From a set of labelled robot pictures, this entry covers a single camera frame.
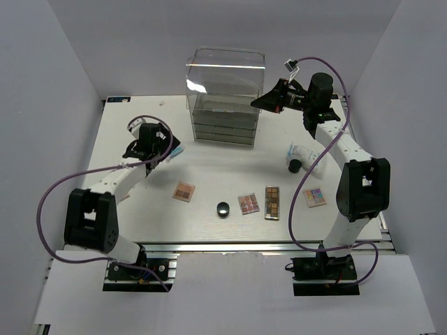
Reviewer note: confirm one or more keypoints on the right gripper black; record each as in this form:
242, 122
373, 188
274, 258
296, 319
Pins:
273, 100

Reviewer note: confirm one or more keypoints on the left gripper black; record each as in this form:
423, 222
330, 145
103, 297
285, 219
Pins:
165, 142

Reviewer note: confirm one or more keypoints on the cotton pad pack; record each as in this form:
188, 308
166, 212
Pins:
307, 157
176, 152

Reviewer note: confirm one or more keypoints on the clear acrylic drawer organizer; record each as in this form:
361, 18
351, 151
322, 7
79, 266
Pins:
221, 83

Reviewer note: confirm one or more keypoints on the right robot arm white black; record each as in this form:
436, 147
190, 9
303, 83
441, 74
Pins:
364, 186

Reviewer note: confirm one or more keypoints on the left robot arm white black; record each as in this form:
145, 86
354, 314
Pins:
92, 218

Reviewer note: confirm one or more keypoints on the four-pan brown eyeshadow palette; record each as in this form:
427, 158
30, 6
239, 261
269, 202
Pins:
184, 192

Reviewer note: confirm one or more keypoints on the black jar near right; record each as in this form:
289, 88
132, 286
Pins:
294, 166

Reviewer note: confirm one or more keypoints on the black jar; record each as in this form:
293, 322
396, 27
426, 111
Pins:
294, 166
223, 209

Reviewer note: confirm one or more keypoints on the pink blush compact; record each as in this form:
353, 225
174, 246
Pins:
126, 196

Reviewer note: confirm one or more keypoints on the left blue table label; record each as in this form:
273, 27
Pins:
118, 99

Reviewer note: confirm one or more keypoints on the black jar centre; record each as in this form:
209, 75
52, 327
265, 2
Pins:
223, 209

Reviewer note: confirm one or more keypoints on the nine-pan pink eyeshadow palette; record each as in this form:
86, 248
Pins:
248, 204

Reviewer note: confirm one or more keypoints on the long brown eyeshadow palette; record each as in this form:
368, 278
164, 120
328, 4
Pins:
272, 210

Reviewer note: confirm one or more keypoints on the colourful pastel eyeshadow palette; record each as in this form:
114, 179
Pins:
314, 197

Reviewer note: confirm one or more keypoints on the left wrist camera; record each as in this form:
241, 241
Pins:
134, 127

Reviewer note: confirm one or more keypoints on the aluminium table rail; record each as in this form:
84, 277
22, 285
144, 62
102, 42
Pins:
222, 247

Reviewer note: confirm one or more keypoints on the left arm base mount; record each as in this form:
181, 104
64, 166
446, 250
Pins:
151, 273

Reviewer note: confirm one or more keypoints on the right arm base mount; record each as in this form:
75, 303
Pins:
321, 276

